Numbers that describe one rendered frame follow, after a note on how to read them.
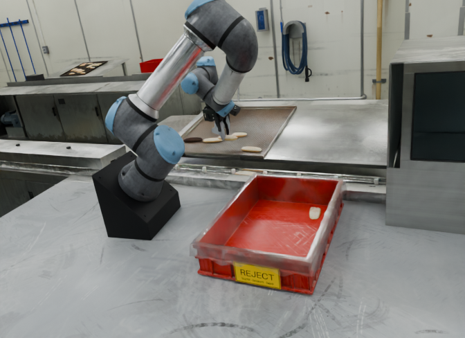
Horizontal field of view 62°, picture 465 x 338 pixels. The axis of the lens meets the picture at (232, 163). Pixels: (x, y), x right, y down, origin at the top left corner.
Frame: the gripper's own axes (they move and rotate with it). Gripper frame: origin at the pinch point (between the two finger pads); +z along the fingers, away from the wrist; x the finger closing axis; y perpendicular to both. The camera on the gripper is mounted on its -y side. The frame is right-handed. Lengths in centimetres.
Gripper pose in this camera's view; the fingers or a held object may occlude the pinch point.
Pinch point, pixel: (226, 135)
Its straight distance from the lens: 175.5
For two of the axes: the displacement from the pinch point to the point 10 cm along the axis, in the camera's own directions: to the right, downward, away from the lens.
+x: -4.6, 5.3, -7.1
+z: 2.0, 8.4, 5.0
